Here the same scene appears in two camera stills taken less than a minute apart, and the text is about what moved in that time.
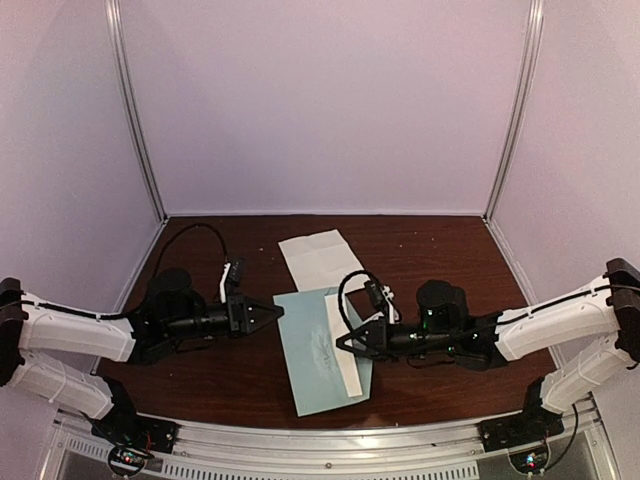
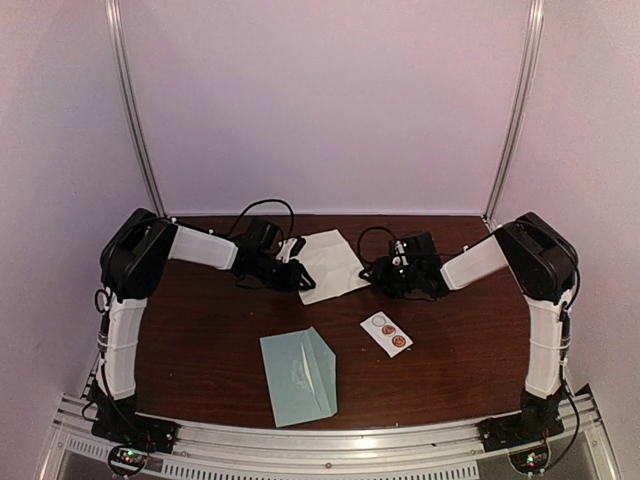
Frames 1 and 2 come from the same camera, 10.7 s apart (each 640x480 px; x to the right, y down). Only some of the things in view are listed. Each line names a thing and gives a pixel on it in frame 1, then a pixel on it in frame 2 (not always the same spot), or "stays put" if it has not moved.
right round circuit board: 530,461 stays put
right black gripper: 382,350 → 380,278
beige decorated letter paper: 346,360 → 307,369
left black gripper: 239,314 → 291,283
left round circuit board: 128,460 stays put
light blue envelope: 317,370 → 301,374
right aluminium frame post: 519,111 stays put
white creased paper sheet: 321,261 stays put
